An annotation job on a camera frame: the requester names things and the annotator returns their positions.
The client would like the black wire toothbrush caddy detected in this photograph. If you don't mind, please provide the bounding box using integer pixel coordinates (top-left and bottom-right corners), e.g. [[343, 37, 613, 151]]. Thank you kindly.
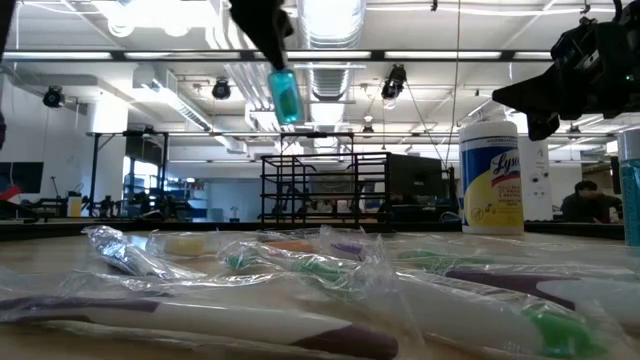
[[258, 152, 394, 234]]

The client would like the teal mouthwash bottle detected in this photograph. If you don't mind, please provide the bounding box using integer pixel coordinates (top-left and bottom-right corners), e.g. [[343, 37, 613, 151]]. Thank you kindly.
[[267, 68, 305, 126], [617, 128, 640, 247]]

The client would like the black cabinet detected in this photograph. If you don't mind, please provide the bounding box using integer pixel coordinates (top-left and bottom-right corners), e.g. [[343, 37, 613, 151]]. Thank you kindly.
[[388, 153, 459, 224]]

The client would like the black aluminium table frame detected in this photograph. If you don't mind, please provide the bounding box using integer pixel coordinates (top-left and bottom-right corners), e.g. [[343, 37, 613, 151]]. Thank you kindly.
[[0, 218, 627, 242]]

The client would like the silver ceiling duct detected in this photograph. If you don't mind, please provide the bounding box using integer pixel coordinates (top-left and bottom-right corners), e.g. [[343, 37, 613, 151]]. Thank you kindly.
[[297, 0, 367, 101]]

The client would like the black background workstation frame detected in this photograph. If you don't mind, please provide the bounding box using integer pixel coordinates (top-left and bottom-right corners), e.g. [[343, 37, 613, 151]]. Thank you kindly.
[[85, 130, 171, 217]]

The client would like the black ceiling spotlight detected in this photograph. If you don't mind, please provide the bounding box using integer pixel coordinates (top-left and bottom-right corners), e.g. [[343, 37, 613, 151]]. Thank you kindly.
[[380, 63, 408, 101], [42, 85, 66, 109], [211, 77, 232, 101]]

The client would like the black monitor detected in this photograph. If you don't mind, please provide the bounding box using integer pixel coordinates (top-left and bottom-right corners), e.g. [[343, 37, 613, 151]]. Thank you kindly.
[[609, 155, 621, 195], [0, 161, 45, 195]]

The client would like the white yellow blue wipes canister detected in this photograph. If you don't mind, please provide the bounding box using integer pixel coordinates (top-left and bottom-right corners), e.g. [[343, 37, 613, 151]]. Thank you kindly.
[[458, 119, 525, 236]]

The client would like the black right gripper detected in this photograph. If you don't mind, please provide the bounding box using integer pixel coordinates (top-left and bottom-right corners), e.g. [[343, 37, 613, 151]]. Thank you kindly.
[[492, 18, 632, 142]]

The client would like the black overhead light bar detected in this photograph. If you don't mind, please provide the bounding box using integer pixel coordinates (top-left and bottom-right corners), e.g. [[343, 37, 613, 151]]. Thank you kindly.
[[0, 48, 554, 64]]

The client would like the person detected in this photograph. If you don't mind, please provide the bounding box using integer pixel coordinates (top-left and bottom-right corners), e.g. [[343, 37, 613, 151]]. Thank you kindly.
[[559, 179, 625, 224]]

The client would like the blue toothbrush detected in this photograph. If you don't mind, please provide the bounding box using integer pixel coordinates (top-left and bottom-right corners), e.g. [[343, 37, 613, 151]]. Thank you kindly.
[[82, 224, 206, 281]]

